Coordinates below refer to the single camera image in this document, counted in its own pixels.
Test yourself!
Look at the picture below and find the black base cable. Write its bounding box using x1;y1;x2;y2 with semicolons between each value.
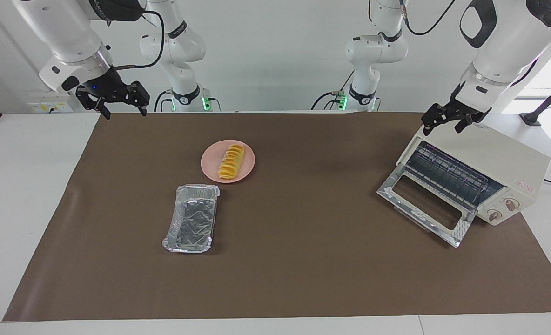
310;70;356;111
153;90;173;113

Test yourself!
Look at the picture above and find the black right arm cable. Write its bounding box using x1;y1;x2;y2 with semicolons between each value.
110;9;166;70

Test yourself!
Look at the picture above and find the black right base cable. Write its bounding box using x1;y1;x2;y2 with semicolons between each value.
153;90;173;113

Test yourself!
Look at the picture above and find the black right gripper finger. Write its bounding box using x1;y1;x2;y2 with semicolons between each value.
94;95;111;120
134;82;151;117

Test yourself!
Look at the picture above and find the glass oven door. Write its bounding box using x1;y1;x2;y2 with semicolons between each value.
377;164;478;248

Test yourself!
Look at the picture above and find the cream toaster oven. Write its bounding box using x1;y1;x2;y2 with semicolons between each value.
396;122;551;227

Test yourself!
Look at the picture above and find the black left base cable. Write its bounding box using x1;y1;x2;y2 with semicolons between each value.
310;70;356;111

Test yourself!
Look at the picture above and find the metal oven rack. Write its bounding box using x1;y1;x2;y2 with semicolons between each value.
406;141;504;211

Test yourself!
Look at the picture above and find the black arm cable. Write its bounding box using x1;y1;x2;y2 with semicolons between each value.
368;0;457;37
110;9;166;70

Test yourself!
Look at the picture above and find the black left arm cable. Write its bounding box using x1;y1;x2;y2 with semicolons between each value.
368;0;457;37

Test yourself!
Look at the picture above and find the pink round plate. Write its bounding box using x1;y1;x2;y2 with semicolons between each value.
201;139;256;184

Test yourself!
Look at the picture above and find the sliced yellow bread loaf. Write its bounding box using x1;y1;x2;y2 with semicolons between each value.
217;144;245;181

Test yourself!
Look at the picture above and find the aluminium foil tray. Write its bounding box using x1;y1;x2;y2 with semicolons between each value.
162;184;221;254

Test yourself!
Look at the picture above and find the white wall socket box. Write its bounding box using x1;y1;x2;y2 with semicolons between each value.
28;90;74;114

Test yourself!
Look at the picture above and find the brown table mat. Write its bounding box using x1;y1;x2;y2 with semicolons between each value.
2;112;551;322

